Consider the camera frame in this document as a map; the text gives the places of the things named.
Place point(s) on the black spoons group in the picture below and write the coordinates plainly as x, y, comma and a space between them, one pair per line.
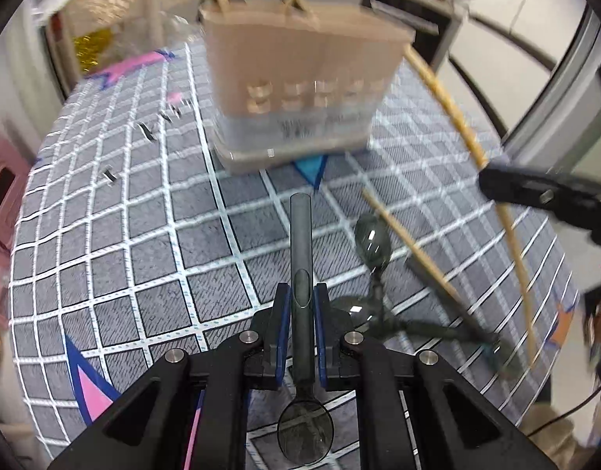
403, 235

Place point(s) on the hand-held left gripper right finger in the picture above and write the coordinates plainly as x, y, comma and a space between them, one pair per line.
322, 338

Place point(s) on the yellow packet in rack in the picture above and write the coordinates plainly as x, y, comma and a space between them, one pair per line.
92, 44

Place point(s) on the grey checked tablecloth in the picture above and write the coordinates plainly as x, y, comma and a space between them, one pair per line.
134, 254

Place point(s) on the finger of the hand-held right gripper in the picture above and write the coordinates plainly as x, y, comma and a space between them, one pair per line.
525, 188

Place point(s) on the stack of pink plastic stools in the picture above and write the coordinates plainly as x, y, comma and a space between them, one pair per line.
1, 156

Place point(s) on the black built-in oven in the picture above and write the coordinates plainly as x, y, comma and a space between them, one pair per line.
408, 14

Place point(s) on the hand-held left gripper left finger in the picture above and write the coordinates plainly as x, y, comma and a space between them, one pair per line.
282, 333

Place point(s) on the beige plastic utensil holder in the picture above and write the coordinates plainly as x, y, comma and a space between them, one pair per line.
290, 49

